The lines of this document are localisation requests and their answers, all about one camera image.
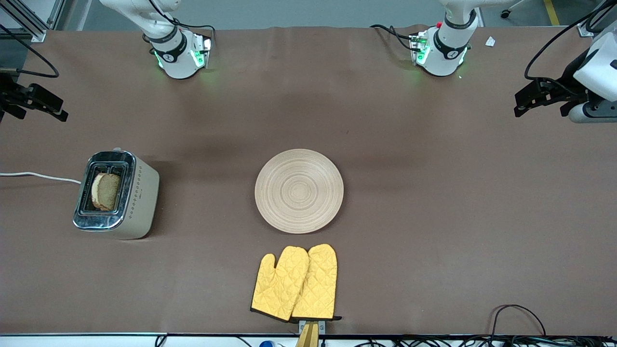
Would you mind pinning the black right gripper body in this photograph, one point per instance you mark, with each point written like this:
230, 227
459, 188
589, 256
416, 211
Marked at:
6, 95

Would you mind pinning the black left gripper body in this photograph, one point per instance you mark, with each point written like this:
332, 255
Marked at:
567, 84

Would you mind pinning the brown toast slice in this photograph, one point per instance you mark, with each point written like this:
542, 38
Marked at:
107, 192

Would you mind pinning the round wooden plate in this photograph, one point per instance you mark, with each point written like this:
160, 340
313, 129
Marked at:
299, 191

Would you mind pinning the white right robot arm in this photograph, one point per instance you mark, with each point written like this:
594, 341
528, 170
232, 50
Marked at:
178, 58

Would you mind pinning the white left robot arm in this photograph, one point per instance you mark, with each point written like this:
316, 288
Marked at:
446, 53

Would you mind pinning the small white paper scrap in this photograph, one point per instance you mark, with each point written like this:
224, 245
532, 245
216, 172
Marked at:
490, 41

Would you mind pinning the black caster wheel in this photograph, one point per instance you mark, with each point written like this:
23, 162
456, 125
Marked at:
504, 14

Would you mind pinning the cream and chrome toaster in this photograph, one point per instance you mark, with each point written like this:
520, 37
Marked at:
140, 197

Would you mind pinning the brown table cover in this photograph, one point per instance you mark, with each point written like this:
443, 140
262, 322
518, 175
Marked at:
434, 241

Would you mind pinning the yellow quilted oven mitt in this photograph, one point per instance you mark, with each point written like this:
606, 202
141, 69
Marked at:
318, 284
277, 284

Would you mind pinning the aluminium frame post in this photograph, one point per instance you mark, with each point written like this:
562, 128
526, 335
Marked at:
29, 24
585, 30

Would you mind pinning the small metal bracket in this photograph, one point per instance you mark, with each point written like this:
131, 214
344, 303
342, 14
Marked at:
321, 326

